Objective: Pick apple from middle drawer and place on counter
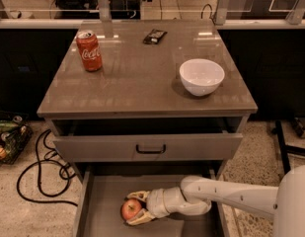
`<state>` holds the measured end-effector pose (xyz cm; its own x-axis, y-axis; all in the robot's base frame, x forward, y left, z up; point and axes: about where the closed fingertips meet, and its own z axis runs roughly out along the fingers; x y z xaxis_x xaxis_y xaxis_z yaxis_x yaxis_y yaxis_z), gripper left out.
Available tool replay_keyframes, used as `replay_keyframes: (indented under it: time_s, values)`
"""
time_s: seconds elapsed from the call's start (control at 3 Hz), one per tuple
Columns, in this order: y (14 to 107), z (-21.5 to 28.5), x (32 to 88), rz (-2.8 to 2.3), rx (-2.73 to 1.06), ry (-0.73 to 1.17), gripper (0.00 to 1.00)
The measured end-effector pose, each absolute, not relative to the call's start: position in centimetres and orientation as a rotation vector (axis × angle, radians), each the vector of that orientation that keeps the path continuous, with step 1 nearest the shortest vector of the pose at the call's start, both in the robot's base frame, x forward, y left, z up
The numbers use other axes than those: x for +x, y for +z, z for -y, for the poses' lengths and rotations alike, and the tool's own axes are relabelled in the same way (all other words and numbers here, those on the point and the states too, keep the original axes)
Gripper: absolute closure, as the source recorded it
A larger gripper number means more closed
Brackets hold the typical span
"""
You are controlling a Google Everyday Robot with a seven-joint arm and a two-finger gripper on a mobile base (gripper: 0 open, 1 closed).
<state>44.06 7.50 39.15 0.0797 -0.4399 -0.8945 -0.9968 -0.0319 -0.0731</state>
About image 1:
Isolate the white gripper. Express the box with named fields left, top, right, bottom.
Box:
left=126, top=187, right=191, bottom=226

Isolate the red apple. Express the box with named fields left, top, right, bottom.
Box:
left=121, top=198, right=142, bottom=220

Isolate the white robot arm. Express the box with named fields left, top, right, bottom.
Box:
left=126, top=165, right=305, bottom=237

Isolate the grey middle drawer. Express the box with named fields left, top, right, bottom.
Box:
left=73, top=169, right=230, bottom=237

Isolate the grey drawer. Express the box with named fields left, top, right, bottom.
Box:
left=54, top=118, right=243, bottom=162
left=73, top=169, right=230, bottom=237

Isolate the grey top drawer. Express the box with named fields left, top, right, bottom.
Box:
left=54, top=118, right=243, bottom=162

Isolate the grey drawer cabinet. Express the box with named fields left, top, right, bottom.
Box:
left=37, top=19, right=259, bottom=237

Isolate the white ceramic bowl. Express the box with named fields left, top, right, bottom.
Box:
left=179, top=58, right=225, bottom=97

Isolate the black stand base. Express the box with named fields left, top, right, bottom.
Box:
left=271, top=118, right=305, bottom=174

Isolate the red Coca-Cola can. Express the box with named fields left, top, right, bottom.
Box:
left=76, top=31, right=103, bottom=72

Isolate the black drawer handle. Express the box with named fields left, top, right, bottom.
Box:
left=135, top=144, right=167, bottom=155

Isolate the black floor cable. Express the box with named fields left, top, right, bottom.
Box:
left=16, top=128, right=79, bottom=207

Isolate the black wire basket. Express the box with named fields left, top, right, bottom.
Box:
left=0, top=116, right=33, bottom=164

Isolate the black curved cable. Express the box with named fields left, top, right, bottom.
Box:
left=199, top=3, right=214, bottom=21

